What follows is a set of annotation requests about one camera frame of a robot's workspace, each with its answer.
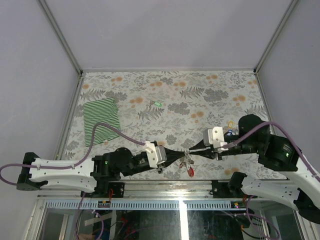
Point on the green striped cloth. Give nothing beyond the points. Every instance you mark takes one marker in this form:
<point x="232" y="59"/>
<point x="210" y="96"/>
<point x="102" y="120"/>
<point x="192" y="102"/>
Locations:
<point x="100" y="111"/>

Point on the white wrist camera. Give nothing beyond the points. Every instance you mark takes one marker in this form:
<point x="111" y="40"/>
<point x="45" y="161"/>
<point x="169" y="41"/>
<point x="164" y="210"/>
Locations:
<point x="214" y="137"/>
<point x="156" y="155"/>

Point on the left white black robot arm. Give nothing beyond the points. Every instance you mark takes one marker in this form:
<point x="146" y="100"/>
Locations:
<point x="94" y="173"/>

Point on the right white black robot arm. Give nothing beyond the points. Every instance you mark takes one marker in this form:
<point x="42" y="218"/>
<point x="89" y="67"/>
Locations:
<point x="277" y="153"/>

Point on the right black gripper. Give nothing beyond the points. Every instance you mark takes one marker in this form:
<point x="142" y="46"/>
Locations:
<point x="209" y="153"/>

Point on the aluminium front rail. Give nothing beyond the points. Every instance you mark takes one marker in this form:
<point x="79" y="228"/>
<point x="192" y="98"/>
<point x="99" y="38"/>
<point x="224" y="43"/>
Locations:
<point x="150" y="195"/>

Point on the green key tag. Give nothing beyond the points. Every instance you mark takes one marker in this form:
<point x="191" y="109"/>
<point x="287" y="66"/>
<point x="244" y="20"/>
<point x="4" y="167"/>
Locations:
<point x="156" y="103"/>

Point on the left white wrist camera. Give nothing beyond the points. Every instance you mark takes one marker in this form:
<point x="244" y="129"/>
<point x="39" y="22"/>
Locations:
<point x="156" y="155"/>

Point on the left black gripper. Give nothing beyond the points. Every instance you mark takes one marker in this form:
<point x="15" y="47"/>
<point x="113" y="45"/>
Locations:
<point x="171" y="156"/>

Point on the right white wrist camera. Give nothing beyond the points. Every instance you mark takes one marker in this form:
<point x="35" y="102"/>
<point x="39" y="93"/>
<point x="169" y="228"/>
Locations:
<point x="214" y="137"/>

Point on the yellow key tag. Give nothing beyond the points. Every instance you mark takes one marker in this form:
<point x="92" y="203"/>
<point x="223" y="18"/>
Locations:
<point x="230" y="124"/>

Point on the grey red key ring holder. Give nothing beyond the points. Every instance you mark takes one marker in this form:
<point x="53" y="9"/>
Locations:
<point x="186" y="162"/>

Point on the blue key tag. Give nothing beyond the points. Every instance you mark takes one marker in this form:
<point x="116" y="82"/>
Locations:
<point x="229" y="132"/>

